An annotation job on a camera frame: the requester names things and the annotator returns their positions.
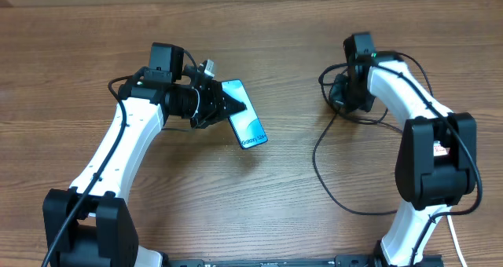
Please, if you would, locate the blue Galaxy smartphone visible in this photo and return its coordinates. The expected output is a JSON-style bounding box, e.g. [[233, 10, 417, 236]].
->
[[222, 79, 268, 149]]

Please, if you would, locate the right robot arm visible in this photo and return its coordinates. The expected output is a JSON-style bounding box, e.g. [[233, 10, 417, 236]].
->
[[327, 32, 483, 266]]

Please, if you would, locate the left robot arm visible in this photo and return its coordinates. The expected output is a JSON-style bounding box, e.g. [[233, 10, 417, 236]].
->
[[42, 42, 247, 266]]

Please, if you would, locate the white power strip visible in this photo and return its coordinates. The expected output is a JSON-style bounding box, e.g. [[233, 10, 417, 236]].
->
[[433, 141, 450, 157]]

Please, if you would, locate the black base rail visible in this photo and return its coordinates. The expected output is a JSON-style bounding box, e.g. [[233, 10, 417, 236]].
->
[[160, 254, 445, 267]]

